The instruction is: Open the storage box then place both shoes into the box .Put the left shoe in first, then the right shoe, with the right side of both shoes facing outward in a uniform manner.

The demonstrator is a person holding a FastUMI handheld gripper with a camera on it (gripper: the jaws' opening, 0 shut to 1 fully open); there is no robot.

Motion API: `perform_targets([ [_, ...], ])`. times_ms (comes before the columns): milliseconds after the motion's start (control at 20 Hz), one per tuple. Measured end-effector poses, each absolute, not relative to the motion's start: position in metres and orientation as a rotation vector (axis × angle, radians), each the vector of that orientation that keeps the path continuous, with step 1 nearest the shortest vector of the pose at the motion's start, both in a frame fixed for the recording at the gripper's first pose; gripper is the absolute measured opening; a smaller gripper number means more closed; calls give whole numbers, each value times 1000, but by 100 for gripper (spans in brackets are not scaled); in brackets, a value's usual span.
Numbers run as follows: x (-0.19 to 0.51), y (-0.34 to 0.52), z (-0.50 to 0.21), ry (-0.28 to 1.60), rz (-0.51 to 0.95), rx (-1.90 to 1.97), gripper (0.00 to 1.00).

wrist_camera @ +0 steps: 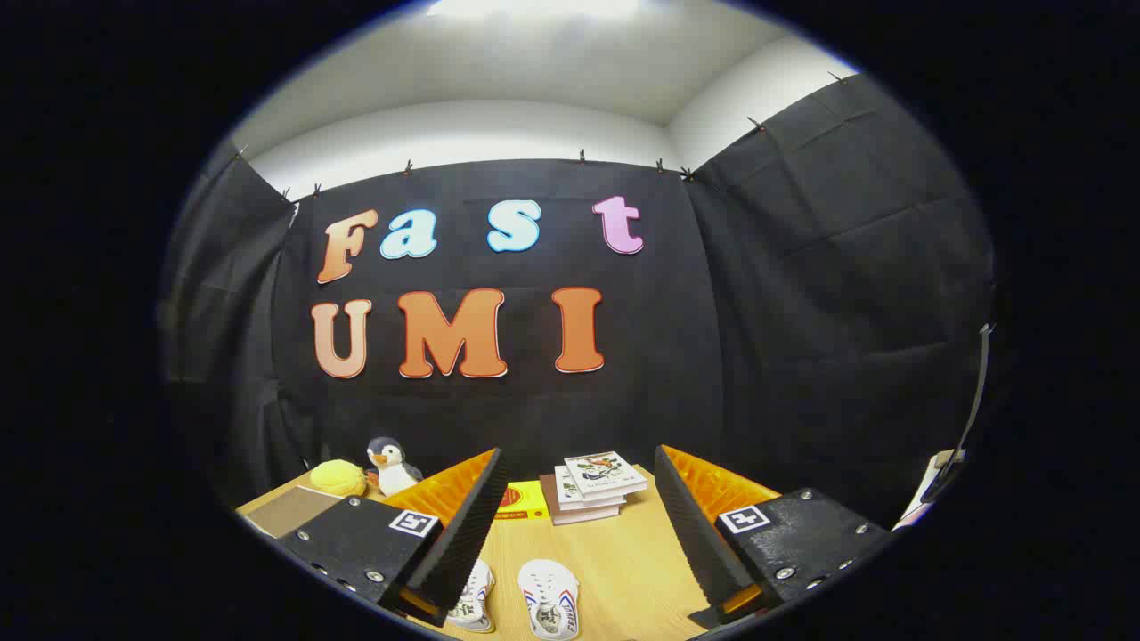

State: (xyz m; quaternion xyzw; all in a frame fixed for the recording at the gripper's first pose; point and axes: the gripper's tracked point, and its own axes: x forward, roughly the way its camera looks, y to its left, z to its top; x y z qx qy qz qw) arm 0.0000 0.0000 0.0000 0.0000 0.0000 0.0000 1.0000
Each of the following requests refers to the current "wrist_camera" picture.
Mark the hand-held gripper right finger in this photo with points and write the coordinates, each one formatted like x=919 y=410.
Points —
x=690 y=534

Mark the white illustrated book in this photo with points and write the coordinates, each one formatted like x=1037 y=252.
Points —
x=606 y=474

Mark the row of black cloth clips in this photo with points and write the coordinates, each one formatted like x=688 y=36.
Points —
x=582 y=158

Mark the yellow book with red label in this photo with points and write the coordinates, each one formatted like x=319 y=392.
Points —
x=527 y=503

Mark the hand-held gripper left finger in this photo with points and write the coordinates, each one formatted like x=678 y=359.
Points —
x=468 y=543

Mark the penguin plush toy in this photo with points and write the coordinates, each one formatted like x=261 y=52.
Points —
x=392 y=472

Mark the yellow plush toy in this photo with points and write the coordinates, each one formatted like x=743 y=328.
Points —
x=338 y=479

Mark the ceiling light panel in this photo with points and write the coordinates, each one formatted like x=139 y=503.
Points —
x=534 y=7

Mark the brown storage box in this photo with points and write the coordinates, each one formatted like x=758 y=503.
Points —
x=294 y=512

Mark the white object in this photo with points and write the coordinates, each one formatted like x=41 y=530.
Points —
x=926 y=499

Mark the white paperback book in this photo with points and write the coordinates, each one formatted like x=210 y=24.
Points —
x=570 y=491

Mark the white canvas shoe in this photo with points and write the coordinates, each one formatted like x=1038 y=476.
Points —
x=472 y=596
x=548 y=605

